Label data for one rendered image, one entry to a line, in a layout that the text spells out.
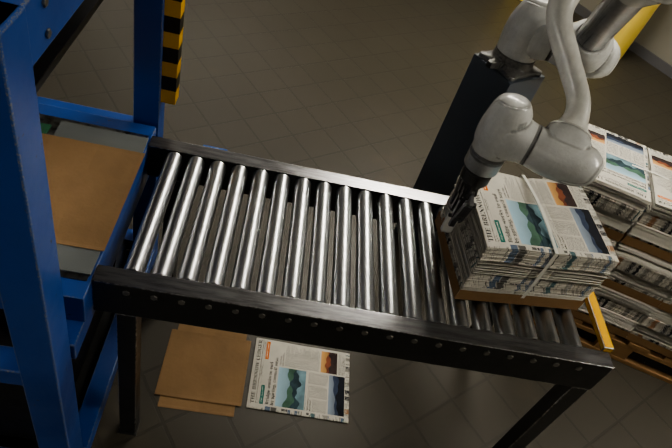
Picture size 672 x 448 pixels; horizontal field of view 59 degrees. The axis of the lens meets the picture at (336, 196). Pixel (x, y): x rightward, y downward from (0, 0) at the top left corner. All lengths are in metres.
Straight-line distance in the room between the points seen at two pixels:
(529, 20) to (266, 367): 1.55
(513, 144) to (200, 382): 1.40
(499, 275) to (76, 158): 1.18
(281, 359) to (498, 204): 1.10
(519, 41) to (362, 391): 1.40
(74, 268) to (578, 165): 1.18
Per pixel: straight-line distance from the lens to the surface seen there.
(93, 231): 1.58
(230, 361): 2.29
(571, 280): 1.69
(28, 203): 1.03
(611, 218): 2.43
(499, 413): 2.53
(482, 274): 1.58
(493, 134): 1.40
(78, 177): 1.72
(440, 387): 2.47
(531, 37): 2.22
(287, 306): 1.47
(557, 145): 1.41
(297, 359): 2.33
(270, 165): 1.80
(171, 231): 1.58
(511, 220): 1.58
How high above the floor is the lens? 1.99
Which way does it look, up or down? 42 degrees down
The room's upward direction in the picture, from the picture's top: 19 degrees clockwise
